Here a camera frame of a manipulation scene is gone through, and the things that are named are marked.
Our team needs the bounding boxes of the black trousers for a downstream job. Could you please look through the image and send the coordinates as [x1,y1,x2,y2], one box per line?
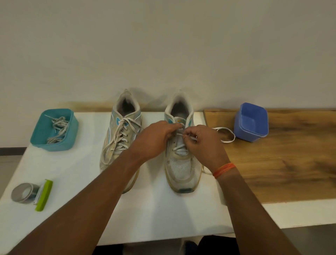
[93,235,241,255]

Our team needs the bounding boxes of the person's right hand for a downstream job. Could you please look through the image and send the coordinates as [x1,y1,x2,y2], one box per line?
[182,125,231,175]

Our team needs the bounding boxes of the orange thread wristband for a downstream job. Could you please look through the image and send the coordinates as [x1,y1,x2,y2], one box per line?
[212,163,237,180]

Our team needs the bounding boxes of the person's left forearm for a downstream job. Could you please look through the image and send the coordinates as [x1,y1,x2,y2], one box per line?
[8,150,147,255]

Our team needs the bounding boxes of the grey tape roll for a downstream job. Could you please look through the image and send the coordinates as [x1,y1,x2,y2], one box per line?
[10,182,40,204]

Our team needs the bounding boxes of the white lace of sneaker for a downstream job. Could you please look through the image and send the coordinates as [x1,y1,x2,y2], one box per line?
[172,127,236,176]
[101,117,143,165]

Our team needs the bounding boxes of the blue plastic container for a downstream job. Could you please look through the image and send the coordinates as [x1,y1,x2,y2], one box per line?
[233,102,269,143]

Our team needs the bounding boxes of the person's left hand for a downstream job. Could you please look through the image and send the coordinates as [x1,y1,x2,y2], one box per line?
[131,120,184,165]

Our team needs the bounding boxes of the green utility cutter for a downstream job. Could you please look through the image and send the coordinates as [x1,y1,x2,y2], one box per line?
[34,179,54,212]

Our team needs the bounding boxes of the person's right forearm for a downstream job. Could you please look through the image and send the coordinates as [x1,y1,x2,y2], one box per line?
[216,169,301,255]

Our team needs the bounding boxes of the worn white sneaker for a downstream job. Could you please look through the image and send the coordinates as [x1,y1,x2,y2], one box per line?
[164,90,203,194]
[99,89,143,194]

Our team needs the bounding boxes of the teal plastic container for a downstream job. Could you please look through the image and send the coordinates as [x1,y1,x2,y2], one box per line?
[30,108,79,152]

